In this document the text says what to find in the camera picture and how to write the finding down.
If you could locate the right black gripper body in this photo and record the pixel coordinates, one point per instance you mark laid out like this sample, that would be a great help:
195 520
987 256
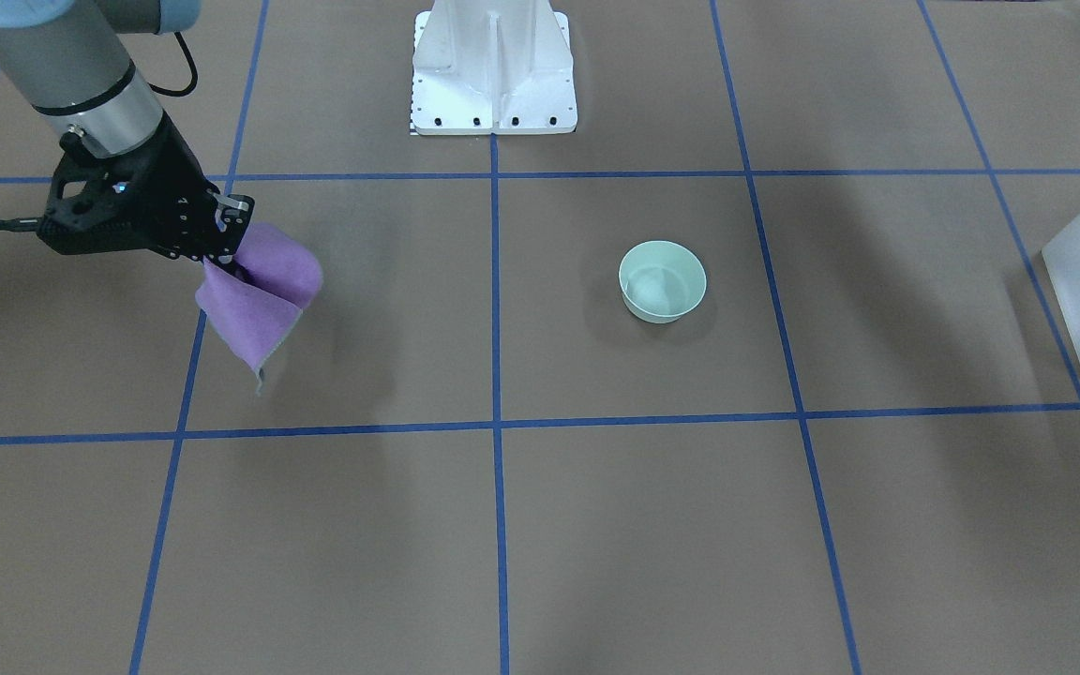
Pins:
171 199

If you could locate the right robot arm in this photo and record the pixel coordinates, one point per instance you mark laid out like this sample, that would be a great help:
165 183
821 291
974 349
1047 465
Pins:
68 61

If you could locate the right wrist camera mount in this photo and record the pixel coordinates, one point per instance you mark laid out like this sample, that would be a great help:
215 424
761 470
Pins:
100 204

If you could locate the mint green bowl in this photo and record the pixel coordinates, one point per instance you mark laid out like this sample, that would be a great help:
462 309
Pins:
661 281

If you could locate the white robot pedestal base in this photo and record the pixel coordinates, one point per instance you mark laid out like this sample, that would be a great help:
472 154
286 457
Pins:
492 67

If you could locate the purple cleaning cloth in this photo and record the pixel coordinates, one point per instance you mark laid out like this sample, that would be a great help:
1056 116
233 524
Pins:
255 308

